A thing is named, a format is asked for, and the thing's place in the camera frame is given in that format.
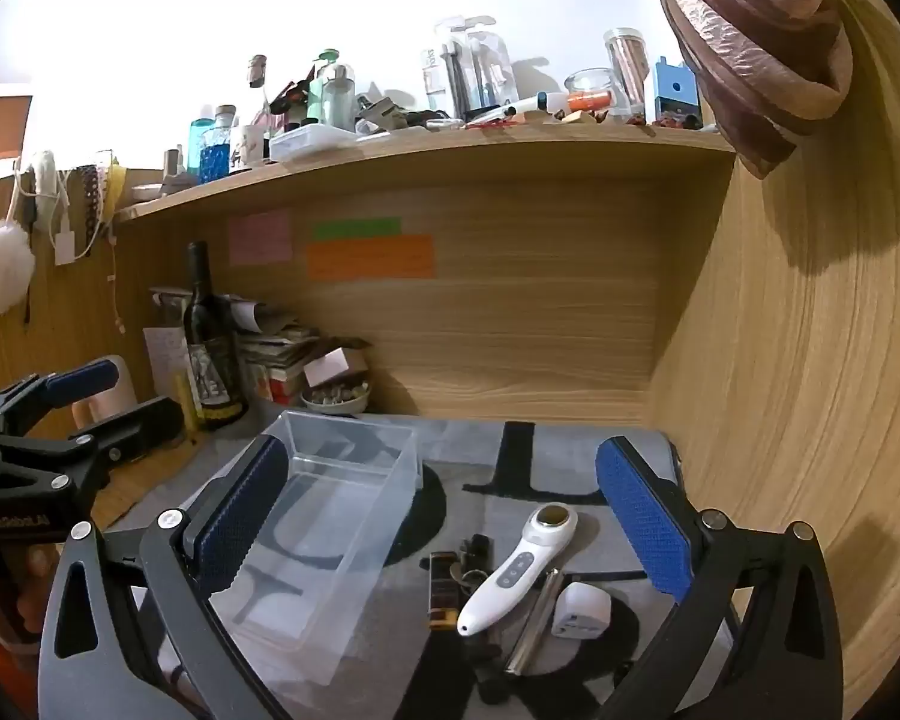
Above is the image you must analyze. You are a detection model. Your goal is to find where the clear plastic box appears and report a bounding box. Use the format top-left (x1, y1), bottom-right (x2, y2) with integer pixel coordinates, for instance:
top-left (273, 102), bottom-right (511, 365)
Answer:
top-left (157, 410), bottom-right (422, 717)

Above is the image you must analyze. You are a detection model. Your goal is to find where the clear plastic syringe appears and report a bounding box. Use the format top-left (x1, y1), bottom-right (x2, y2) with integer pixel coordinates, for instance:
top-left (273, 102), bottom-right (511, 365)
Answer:
top-left (429, 551), bottom-right (457, 631)

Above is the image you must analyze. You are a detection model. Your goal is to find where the white handwritten paper note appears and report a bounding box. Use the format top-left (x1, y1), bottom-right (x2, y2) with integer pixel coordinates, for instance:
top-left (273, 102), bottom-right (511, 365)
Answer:
top-left (142, 326), bottom-right (192, 406)

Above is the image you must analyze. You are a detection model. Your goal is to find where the white handheld massager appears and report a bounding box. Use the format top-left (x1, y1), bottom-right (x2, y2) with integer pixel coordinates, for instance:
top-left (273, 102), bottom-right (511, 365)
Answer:
top-left (456, 502), bottom-right (578, 638)

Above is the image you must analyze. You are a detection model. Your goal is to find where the white charger plug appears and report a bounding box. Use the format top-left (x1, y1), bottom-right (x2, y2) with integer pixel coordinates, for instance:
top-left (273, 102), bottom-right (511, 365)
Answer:
top-left (551, 581), bottom-right (612, 642)

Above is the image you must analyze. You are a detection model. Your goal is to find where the white tube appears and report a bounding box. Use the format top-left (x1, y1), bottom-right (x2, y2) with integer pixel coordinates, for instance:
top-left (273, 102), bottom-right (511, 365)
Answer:
top-left (506, 92), bottom-right (571, 119)

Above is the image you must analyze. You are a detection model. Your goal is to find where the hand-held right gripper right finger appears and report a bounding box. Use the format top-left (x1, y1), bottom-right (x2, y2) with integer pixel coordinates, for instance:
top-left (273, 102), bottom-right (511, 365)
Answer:
top-left (595, 435), bottom-right (846, 720)

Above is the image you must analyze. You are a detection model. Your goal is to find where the pink hanging cloth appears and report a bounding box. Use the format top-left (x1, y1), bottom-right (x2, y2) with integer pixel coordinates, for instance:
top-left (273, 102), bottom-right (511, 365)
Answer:
top-left (656, 0), bottom-right (856, 181)

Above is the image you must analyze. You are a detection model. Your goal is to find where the silver metal handpiece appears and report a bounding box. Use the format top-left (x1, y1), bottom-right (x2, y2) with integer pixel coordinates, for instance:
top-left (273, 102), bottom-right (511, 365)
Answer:
top-left (504, 568), bottom-right (565, 674)

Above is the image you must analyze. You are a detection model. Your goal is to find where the grey mat with black print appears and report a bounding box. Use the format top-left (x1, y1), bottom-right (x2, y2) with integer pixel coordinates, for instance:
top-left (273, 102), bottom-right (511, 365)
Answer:
top-left (97, 412), bottom-right (736, 720)

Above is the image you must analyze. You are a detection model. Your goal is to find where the white bowl of stones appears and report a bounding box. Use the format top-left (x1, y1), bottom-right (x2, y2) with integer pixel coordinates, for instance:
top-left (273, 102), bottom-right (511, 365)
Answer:
top-left (300, 381), bottom-right (372, 415)

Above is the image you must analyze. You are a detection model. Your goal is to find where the blue liquid bottle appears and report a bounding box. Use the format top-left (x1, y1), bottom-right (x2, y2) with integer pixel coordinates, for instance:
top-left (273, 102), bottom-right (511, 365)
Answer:
top-left (190, 105), bottom-right (239, 182)

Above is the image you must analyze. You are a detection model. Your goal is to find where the tall jar of brown sticks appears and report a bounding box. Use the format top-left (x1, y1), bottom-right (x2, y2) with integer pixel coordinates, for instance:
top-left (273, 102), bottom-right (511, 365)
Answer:
top-left (604, 28), bottom-right (653, 121)

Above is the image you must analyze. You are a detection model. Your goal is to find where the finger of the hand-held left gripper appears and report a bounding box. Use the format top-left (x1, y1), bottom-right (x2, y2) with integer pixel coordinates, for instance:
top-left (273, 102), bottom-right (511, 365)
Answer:
top-left (0, 358), bottom-right (121, 437)
top-left (66, 396), bottom-right (185, 467)

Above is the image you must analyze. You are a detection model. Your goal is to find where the green sticky note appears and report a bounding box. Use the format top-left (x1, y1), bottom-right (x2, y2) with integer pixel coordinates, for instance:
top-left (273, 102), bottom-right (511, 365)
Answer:
top-left (313, 217), bottom-right (402, 241)

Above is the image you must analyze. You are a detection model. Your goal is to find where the white hanging cable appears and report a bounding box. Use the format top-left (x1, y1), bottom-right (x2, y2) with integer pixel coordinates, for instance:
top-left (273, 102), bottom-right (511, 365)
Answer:
top-left (15, 157), bottom-right (76, 267)

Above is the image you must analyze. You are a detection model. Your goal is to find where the white mug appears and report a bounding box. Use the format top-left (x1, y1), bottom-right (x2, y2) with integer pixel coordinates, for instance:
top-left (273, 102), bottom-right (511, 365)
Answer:
top-left (232, 124), bottom-right (267, 166)

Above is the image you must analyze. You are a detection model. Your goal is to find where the white fluffy puff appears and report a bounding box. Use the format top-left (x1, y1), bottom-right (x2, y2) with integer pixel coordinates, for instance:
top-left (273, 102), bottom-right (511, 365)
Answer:
top-left (0, 221), bottom-right (37, 316)

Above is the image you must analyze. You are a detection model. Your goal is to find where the clear plastic tray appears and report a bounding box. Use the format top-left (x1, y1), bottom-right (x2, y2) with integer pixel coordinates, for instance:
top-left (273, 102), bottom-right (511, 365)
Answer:
top-left (268, 124), bottom-right (357, 162)

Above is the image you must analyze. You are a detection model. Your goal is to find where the dark wine bottle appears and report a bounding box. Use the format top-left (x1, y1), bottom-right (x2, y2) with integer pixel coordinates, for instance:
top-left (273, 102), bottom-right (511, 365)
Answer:
top-left (182, 241), bottom-right (250, 432)

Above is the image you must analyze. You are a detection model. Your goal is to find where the clear toothbrush pack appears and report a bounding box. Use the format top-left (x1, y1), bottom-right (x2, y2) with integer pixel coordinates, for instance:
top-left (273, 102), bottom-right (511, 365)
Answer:
top-left (420, 15), bottom-right (522, 121)

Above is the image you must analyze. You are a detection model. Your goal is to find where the cream rounded container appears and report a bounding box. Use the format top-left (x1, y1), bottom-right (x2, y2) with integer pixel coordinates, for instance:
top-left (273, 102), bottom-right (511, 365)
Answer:
top-left (75, 356), bottom-right (140, 425)

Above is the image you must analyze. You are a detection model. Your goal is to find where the bunch of keys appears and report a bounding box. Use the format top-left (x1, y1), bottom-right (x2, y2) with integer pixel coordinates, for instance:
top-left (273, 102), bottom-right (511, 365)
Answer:
top-left (454, 534), bottom-right (496, 593)

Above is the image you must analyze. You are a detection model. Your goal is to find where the wooden shelf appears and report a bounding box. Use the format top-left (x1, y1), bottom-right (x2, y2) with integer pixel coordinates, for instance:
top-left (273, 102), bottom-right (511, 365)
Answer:
top-left (112, 124), bottom-right (736, 222)

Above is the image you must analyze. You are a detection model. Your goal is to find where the short glass jar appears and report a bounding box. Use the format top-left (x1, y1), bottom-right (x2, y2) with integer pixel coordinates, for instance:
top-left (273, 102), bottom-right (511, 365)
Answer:
top-left (565, 67), bottom-right (631, 117)

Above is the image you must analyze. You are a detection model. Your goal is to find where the pink sticky note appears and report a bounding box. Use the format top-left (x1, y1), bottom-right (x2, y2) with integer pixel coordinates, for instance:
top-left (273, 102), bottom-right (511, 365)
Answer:
top-left (229, 211), bottom-right (293, 265)

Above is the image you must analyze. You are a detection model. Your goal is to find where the green pump bottle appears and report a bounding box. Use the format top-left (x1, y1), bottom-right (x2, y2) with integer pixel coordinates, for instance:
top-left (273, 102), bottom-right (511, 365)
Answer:
top-left (307, 49), bottom-right (357, 128)

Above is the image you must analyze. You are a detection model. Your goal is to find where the blue box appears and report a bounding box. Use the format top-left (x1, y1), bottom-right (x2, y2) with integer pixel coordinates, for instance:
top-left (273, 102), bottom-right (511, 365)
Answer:
top-left (652, 60), bottom-right (702, 125)

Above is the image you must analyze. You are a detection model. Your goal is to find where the stack of books and papers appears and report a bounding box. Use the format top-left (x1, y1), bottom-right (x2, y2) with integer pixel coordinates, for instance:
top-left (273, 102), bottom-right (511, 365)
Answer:
top-left (225, 296), bottom-right (323, 406)

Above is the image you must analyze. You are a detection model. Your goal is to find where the orange sticky note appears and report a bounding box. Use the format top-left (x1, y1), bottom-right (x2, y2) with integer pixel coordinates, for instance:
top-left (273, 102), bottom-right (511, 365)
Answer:
top-left (307, 235), bottom-right (436, 282)

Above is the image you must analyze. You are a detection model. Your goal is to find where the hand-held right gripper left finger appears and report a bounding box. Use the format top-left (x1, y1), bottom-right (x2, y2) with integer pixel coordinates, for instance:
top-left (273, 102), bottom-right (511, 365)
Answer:
top-left (37, 433), bottom-right (293, 720)

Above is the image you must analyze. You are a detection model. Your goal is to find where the white card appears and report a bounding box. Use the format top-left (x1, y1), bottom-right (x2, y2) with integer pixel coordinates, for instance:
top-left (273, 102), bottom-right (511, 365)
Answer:
top-left (304, 349), bottom-right (368, 389)

